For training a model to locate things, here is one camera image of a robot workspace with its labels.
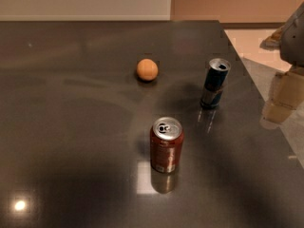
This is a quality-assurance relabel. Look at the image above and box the blue silver redbull can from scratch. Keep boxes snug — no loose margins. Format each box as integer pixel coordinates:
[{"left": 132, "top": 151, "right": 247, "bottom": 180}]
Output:
[{"left": 200, "top": 58, "right": 231, "bottom": 108}]

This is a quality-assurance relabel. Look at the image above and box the red soda can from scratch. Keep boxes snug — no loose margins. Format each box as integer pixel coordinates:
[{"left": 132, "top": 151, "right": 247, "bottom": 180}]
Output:
[{"left": 150, "top": 117, "right": 184, "bottom": 174}]

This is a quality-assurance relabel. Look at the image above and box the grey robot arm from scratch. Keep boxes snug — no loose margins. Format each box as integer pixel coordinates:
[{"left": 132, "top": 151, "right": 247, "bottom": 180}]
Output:
[{"left": 260, "top": 3, "right": 304, "bottom": 129}]

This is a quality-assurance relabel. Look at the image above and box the orange ball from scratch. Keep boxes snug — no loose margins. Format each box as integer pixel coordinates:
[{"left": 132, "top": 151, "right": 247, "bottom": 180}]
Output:
[{"left": 136, "top": 59, "right": 159, "bottom": 82}]

